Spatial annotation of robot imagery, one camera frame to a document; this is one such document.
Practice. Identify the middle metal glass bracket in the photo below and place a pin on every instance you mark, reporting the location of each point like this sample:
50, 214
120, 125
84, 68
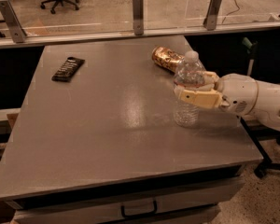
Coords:
138, 17

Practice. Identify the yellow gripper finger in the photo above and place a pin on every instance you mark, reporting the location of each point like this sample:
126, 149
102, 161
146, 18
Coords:
204, 99
210, 78

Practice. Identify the clear plastic water bottle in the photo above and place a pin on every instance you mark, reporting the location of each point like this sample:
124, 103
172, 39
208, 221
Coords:
188, 77

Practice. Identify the grey table drawer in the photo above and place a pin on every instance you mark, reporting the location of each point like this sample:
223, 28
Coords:
190, 204

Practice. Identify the left metal glass bracket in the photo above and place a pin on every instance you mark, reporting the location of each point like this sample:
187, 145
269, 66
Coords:
17, 33

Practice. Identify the metal glass bracket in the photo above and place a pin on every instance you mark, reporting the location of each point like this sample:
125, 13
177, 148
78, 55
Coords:
17, 33
138, 17
210, 21

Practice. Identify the clear glass barrier panel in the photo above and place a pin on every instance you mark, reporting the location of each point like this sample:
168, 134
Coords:
110, 16

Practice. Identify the gold soda can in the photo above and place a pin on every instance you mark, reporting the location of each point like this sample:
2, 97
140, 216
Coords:
166, 58

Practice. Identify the black snack bar wrapper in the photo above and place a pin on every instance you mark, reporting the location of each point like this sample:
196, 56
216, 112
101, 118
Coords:
68, 69

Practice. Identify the black metal stand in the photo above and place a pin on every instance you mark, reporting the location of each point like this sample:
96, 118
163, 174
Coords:
257, 132

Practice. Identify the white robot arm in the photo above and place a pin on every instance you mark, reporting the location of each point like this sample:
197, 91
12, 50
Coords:
267, 106

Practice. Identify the right metal glass bracket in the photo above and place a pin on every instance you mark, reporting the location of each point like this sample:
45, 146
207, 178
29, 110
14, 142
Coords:
210, 21

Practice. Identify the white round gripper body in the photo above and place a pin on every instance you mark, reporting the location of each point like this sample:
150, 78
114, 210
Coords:
238, 92

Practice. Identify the black drawer handle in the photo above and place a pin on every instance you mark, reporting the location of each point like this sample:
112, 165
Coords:
130, 211

